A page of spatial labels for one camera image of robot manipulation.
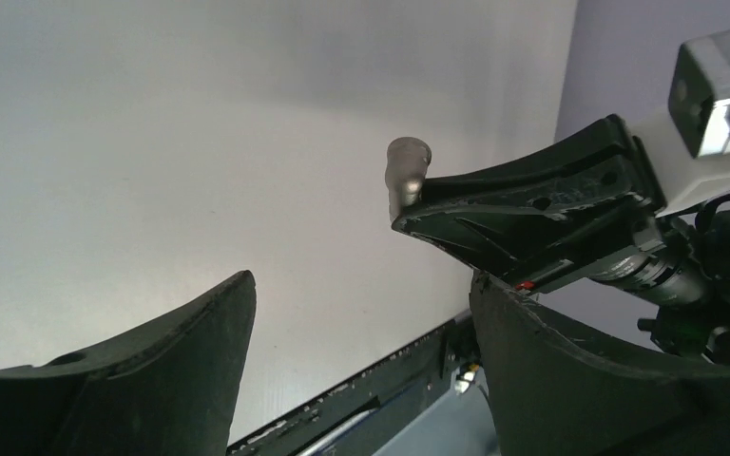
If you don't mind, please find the silver metal elbow fitting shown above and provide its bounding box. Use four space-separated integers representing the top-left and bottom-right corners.
384 137 432 221

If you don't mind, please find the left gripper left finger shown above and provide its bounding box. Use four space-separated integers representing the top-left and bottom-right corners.
0 271 257 455

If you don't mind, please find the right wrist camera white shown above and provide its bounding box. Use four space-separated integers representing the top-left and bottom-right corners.
631 29 730 216

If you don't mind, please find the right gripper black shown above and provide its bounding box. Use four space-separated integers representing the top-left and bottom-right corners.
392 114 707 306

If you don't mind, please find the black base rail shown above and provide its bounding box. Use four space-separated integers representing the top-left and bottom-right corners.
226 312 480 456

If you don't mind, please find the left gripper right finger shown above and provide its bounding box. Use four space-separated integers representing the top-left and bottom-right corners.
469 272 730 455

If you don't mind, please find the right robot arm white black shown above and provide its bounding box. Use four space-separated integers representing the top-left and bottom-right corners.
389 114 730 365

